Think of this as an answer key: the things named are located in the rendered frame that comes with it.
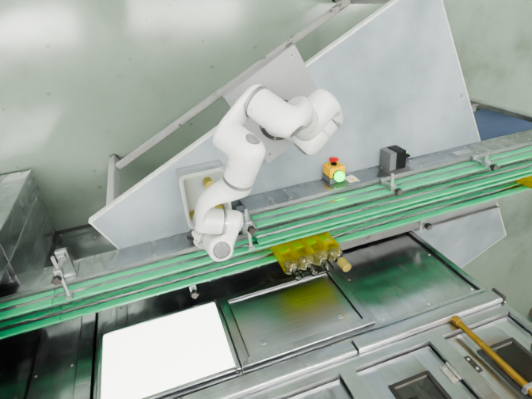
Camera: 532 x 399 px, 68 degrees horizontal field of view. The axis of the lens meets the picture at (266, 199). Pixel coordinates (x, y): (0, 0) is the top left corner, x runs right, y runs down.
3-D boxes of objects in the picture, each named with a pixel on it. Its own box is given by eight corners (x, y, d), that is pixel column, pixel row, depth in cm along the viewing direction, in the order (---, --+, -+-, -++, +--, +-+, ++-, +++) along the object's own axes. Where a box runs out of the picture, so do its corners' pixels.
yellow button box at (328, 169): (322, 177, 170) (330, 184, 164) (321, 161, 167) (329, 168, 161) (336, 174, 172) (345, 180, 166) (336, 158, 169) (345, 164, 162)
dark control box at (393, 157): (378, 165, 177) (389, 171, 170) (379, 147, 173) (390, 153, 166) (394, 161, 179) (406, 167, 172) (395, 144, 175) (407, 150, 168)
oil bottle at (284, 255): (267, 247, 161) (287, 278, 142) (267, 235, 158) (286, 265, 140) (281, 243, 162) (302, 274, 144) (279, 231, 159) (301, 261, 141)
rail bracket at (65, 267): (66, 270, 147) (59, 310, 128) (51, 232, 139) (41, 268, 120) (81, 267, 148) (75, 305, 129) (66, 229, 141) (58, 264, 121)
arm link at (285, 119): (290, 90, 111) (277, 65, 97) (328, 116, 106) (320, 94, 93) (260, 129, 111) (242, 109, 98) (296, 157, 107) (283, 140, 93)
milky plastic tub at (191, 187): (185, 220, 158) (189, 231, 150) (174, 169, 147) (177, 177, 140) (228, 210, 162) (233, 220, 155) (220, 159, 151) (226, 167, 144)
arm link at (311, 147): (275, 133, 134) (296, 146, 121) (302, 103, 133) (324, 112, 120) (294, 150, 139) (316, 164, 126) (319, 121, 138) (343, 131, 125)
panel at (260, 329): (100, 339, 142) (96, 425, 113) (98, 332, 140) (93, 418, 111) (329, 270, 163) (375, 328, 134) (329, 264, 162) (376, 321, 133)
